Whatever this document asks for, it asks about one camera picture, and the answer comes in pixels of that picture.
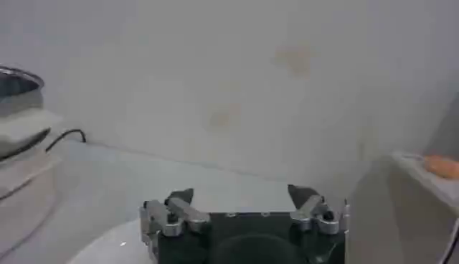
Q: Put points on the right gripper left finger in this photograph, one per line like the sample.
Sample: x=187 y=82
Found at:
x=186 y=209

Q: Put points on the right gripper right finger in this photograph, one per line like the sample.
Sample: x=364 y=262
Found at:
x=312 y=209

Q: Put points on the round glass lid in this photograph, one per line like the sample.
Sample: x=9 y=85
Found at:
x=14 y=77

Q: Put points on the white round plate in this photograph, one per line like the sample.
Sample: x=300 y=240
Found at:
x=107 y=247

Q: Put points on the small orange object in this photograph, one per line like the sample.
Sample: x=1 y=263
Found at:
x=443 y=166

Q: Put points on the white electric cooker pot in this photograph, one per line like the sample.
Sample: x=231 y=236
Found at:
x=21 y=125

